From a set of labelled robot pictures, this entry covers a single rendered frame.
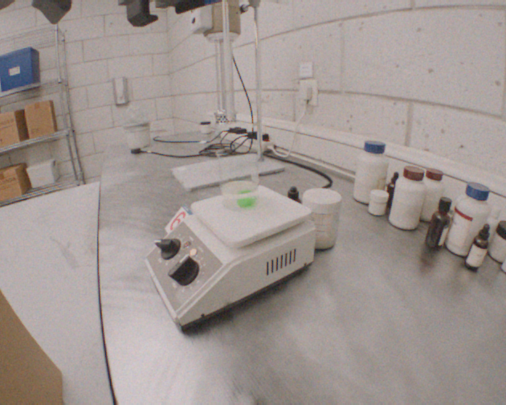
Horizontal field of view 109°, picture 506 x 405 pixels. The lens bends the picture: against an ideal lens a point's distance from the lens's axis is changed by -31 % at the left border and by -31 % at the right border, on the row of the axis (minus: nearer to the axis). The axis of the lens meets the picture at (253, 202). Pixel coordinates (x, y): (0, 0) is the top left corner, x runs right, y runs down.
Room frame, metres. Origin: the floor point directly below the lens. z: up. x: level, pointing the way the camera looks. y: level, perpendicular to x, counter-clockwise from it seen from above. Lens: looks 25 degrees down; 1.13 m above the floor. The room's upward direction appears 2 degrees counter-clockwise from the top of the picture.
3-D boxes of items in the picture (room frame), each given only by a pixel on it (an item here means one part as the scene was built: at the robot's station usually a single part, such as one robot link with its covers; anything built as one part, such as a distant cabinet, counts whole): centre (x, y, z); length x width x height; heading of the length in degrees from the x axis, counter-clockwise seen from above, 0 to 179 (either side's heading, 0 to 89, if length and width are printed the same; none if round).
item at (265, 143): (1.13, 0.03, 0.92); 0.40 x 0.06 x 0.04; 29
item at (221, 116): (0.75, 0.07, 1.17); 0.07 x 0.07 x 0.25
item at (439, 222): (0.31, -0.31, 0.94); 0.03 x 0.03 x 0.08
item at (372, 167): (0.51, -0.26, 0.96); 0.07 x 0.07 x 0.13
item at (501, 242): (0.25, -0.44, 0.93); 0.05 x 0.05 x 0.06
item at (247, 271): (0.29, 0.03, 0.94); 0.22 x 0.13 x 0.08; 124
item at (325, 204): (0.35, -0.10, 0.94); 0.06 x 0.06 x 0.08
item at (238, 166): (0.31, 0.02, 1.02); 0.06 x 0.05 x 0.08; 150
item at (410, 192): (0.39, -0.29, 0.95); 0.06 x 0.06 x 0.11
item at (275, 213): (0.30, 0.01, 0.98); 0.12 x 0.12 x 0.01; 34
